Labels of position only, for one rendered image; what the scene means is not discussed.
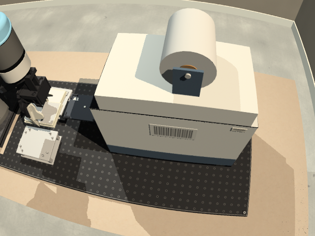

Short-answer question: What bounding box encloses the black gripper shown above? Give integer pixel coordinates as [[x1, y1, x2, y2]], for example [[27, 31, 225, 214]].
[[11, 67, 53, 126]]

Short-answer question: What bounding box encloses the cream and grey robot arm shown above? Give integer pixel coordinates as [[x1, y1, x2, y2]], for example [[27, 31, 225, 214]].
[[0, 12, 31, 125]]

